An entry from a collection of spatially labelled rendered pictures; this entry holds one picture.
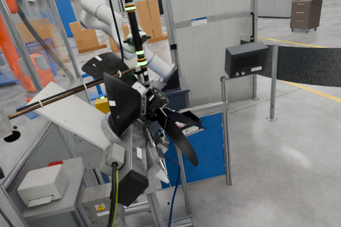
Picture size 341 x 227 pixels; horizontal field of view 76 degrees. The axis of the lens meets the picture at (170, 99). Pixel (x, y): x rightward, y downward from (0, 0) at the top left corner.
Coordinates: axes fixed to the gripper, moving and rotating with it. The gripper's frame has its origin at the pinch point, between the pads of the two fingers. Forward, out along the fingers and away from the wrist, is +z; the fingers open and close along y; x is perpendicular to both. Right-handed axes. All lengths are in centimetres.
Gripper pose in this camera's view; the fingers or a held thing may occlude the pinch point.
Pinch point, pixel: (137, 41)
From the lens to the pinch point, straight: 105.7
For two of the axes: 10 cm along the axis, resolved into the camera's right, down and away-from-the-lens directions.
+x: -1.6, -8.9, -4.3
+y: -9.8, 2.0, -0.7
